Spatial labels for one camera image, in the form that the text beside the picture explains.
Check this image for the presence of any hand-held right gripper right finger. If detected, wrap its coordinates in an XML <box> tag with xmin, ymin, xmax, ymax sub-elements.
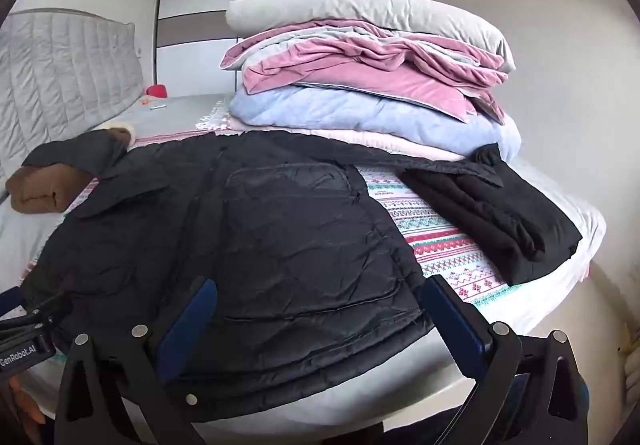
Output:
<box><xmin>419</xmin><ymin>274</ymin><xmax>585</xmax><ymax>445</ymax></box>

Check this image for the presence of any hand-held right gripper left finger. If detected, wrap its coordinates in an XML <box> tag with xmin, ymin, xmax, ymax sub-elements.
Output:
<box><xmin>54</xmin><ymin>275</ymin><xmax>219</xmax><ymax>445</ymax></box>

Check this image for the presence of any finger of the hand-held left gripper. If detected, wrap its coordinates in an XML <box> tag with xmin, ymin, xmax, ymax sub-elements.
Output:
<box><xmin>0</xmin><ymin>286</ymin><xmax>74</xmax><ymax>335</ymax></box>

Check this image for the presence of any black padded jacket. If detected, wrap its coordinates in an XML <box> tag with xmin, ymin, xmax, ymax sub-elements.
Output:
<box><xmin>19</xmin><ymin>129</ymin><xmax>506</xmax><ymax>423</ymax></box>

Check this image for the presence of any red green patterned bed sheet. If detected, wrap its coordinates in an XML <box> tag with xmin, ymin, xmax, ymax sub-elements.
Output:
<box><xmin>20</xmin><ymin>122</ymin><xmax>531</xmax><ymax>361</ymax></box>

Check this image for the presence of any black folded garment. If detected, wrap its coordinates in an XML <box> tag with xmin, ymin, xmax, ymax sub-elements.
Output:
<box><xmin>397</xmin><ymin>143</ymin><xmax>584</xmax><ymax>287</ymax></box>

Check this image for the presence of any brown fleece-lined coat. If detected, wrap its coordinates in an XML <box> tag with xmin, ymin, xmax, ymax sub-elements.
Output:
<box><xmin>5</xmin><ymin>122</ymin><xmax>136</xmax><ymax>214</ymax></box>

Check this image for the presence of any grey bed sheet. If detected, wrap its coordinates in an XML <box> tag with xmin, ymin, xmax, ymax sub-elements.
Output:
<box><xmin>90</xmin><ymin>93</ymin><xmax>236</xmax><ymax>138</ymax></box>

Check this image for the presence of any grey quilted headboard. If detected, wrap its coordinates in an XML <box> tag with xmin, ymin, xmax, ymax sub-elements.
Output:
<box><xmin>0</xmin><ymin>8</ymin><xmax>147</xmax><ymax>198</ymax></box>

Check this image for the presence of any pink velvet quilt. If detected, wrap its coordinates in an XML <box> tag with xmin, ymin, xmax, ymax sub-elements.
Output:
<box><xmin>221</xmin><ymin>20</ymin><xmax>509</xmax><ymax>124</ymax></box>

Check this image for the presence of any white sliding-door wardrobe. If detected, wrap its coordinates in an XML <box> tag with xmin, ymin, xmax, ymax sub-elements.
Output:
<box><xmin>153</xmin><ymin>0</ymin><xmax>343</xmax><ymax>100</ymax></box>

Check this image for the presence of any light grey folded quilt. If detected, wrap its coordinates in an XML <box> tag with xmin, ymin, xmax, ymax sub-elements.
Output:
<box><xmin>225</xmin><ymin>0</ymin><xmax>517</xmax><ymax>74</ymax></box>

